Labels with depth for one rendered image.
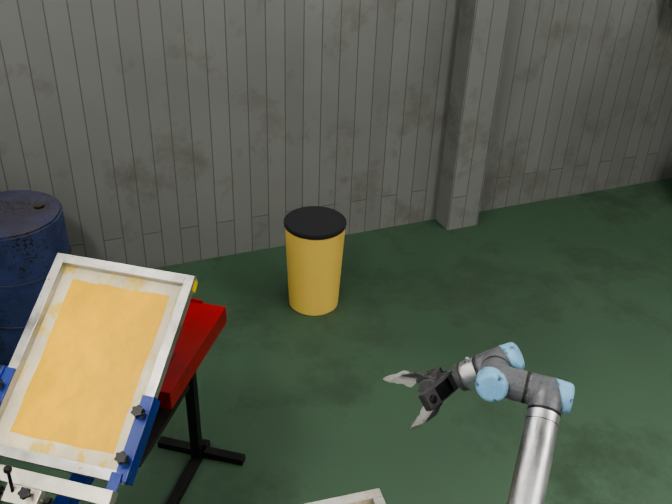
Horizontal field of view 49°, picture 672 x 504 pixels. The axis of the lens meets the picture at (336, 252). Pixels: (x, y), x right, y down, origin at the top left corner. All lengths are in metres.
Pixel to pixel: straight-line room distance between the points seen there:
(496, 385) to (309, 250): 3.28
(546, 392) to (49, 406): 1.83
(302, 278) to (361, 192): 1.28
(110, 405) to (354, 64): 3.53
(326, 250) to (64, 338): 2.37
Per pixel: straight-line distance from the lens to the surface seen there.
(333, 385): 4.69
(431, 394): 1.87
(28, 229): 4.62
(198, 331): 3.34
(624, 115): 7.31
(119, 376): 2.85
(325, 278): 5.07
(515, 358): 1.85
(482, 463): 4.36
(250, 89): 5.41
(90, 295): 3.03
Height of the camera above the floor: 3.13
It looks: 32 degrees down
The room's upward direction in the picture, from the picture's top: 2 degrees clockwise
